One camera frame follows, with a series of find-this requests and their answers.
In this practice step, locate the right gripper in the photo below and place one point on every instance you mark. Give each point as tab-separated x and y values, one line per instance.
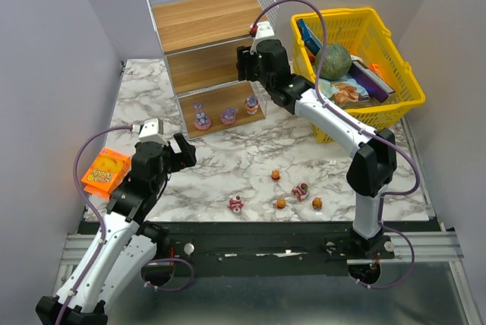
245	63

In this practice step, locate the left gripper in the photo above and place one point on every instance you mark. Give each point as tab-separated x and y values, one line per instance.
181	153

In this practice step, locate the purple bunny orange cup toy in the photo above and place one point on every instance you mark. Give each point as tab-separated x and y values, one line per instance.
251	104

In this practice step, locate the pink bear toy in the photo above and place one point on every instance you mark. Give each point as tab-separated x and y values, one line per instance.
236	204

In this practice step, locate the orange burger toy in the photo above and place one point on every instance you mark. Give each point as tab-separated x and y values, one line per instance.
280	204

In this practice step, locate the red white cake toy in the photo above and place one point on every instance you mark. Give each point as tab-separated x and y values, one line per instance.
300	191

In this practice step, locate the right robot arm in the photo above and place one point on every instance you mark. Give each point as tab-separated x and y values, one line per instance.
372	153

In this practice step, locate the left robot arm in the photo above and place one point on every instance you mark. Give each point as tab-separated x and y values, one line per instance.
125	241

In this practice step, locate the blue book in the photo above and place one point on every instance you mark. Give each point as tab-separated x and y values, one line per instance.
311	41

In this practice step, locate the orange sponge box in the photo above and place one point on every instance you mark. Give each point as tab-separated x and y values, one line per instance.
106	173

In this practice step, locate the green melon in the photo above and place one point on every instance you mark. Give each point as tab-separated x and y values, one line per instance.
337	62

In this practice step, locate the small orange bear toy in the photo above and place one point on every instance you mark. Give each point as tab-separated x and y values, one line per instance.
275	175

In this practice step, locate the snack bag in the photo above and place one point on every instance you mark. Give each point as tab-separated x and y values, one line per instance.
346	94

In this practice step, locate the yellow plastic basket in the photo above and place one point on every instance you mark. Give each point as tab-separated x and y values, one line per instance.
364	34

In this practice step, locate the small orange box in basket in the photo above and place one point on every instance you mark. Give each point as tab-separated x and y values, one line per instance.
376	70

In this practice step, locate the purple box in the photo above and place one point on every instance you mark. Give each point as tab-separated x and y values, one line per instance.
374	85

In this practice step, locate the orange duck toy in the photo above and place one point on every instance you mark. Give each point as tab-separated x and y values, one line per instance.
317	203

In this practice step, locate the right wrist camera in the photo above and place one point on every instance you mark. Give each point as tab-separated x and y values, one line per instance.
259	32

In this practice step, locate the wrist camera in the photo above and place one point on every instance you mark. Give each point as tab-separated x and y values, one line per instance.
259	32
150	131

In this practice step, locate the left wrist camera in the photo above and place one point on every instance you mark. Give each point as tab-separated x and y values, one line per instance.
150	131

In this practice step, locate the white wire wooden shelf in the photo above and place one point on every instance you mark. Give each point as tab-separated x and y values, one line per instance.
198	39

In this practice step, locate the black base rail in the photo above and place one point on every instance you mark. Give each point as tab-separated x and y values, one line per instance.
250	249

